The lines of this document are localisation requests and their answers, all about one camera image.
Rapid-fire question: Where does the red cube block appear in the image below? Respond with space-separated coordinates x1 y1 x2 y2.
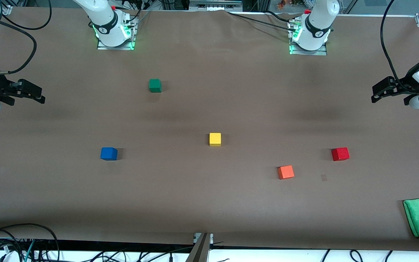
331 147 350 162

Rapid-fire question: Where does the blue cube block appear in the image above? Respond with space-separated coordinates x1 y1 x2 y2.
100 147 118 161

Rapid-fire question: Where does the orange cube block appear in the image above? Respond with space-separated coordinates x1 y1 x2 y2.
278 165 295 180

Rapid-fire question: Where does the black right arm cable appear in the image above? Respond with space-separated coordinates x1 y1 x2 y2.
0 0 52 75

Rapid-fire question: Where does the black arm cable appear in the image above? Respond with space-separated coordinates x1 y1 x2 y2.
0 0 52 75
380 0 419 94

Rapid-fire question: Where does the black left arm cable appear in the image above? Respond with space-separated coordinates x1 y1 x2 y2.
380 0 419 94

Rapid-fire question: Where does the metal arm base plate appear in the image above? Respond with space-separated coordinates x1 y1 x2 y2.
97 16 136 51
288 20 328 56

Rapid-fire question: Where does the black cable on table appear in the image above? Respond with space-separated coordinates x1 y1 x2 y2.
226 10 299 32

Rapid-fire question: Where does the black looped cable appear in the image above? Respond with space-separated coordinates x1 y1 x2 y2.
0 223 60 262

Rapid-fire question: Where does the teal cable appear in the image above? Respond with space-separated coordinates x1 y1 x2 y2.
23 239 36 262

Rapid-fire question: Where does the grey metal rail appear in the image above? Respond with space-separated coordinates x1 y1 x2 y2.
189 0 243 11

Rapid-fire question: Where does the grey metal mount bar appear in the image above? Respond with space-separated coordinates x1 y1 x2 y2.
185 233 214 262

